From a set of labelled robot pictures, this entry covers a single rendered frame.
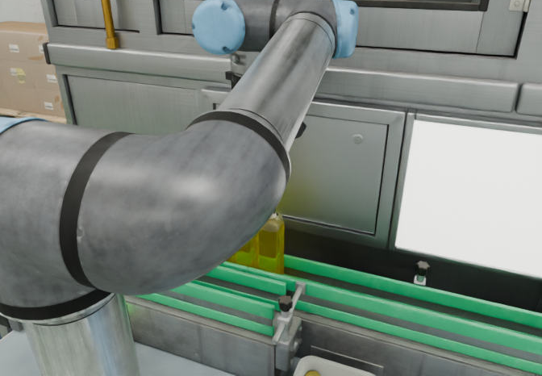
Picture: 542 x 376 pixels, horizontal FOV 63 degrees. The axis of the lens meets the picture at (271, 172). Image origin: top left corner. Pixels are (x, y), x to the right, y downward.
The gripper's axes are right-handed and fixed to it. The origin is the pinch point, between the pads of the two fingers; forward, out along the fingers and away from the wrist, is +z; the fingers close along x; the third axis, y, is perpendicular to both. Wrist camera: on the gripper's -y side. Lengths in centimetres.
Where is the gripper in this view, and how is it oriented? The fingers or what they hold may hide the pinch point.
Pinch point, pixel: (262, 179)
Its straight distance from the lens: 84.7
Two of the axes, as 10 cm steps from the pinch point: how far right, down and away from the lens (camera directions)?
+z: 0.0, 8.9, 4.5
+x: -6.9, 3.3, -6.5
